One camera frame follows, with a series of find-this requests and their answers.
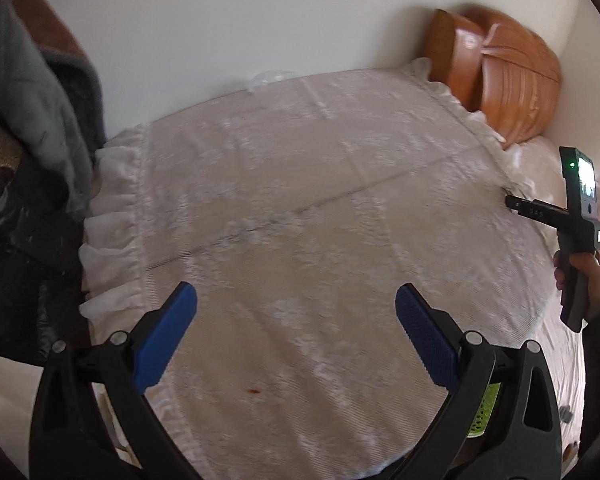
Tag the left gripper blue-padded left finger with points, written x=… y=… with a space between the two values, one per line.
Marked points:
x=69 y=438

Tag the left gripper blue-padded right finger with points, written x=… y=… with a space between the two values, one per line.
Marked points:
x=522 y=438

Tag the clear plastic lid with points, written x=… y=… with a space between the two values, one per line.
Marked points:
x=267 y=77

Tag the right hand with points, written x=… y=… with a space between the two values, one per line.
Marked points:
x=589 y=265

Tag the small grey clip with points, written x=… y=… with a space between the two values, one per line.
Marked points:
x=565 y=414

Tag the green plastic waste basket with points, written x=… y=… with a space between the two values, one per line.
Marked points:
x=485 y=410

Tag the pink bed sheet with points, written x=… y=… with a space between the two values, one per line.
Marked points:
x=538 y=160

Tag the carved wooden headboard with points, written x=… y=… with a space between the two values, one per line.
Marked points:
x=494 y=65

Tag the white lace table cover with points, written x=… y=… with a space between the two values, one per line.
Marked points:
x=297 y=211

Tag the grey brown hanging clothes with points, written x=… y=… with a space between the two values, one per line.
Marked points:
x=51 y=126

